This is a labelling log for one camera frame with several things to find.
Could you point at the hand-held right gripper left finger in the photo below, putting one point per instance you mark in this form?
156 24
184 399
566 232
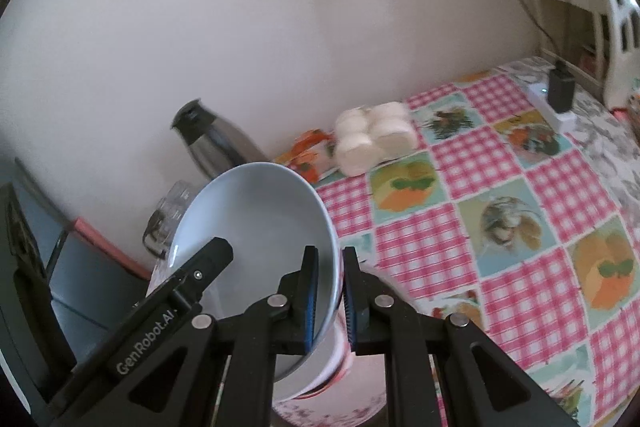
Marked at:
311 302

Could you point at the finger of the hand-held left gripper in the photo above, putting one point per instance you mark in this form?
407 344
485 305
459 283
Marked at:
35 287
205 272

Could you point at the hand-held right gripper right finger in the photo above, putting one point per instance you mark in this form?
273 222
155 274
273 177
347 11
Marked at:
351 307

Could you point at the strawberry print bowl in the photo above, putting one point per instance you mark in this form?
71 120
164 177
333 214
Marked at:
320 374

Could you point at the light blue bowl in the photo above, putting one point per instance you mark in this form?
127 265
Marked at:
260 217

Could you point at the dark furniture with pink edge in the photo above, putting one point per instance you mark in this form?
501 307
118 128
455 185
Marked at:
85 292

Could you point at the clear glass cup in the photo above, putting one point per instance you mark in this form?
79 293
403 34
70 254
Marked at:
177 197

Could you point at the stainless steel thermos jug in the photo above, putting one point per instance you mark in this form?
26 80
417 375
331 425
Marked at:
215 147

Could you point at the orange snack packet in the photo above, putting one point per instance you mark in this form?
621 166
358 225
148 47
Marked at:
307 157

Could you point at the pack of white paper rolls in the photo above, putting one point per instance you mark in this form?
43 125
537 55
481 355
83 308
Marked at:
370 142

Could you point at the pink checked fruit tablecloth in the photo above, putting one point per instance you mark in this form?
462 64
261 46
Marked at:
525 232

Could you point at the black charger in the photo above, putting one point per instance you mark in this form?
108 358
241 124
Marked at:
561 89

